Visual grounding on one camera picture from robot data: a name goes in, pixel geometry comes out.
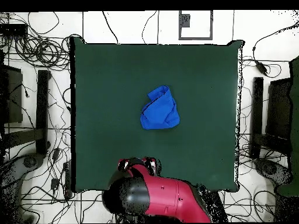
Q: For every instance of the blue printed shirt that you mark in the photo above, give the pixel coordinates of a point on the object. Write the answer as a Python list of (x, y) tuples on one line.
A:
[(158, 112)]

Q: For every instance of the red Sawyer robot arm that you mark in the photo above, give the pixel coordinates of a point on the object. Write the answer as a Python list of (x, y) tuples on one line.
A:
[(168, 198)]

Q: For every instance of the black flat box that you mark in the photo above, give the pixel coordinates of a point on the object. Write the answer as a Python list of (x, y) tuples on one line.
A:
[(12, 29)]

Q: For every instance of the black power strip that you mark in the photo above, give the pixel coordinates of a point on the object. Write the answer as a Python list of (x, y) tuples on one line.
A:
[(67, 177)]

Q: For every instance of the small black adapter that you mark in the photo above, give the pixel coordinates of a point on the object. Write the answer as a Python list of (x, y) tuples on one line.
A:
[(54, 183)]

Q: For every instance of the dark green table cloth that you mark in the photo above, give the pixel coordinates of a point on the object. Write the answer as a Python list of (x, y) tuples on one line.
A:
[(116, 81)]

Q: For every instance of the grey chair base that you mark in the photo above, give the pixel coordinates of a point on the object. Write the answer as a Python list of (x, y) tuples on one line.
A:
[(30, 161), (268, 168)]

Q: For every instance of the dark box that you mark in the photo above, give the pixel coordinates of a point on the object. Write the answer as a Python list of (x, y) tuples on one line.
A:
[(12, 98), (279, 109)]

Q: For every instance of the dark grey square tag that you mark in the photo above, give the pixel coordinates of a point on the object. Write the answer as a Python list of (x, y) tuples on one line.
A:
[(185, 20)]

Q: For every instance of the black power adapter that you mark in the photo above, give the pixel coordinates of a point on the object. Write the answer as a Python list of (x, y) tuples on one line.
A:
[(261, 67)]

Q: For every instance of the green hanging cloth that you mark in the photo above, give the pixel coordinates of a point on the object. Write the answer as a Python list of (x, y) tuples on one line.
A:
[(295, 116)]

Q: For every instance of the black frame leg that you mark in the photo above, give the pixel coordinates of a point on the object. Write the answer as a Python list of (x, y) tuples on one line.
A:
[(42, 105), (257, 112)]

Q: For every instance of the grey square floor frame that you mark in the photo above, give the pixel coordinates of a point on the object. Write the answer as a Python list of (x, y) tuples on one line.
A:
[(195, 38)]

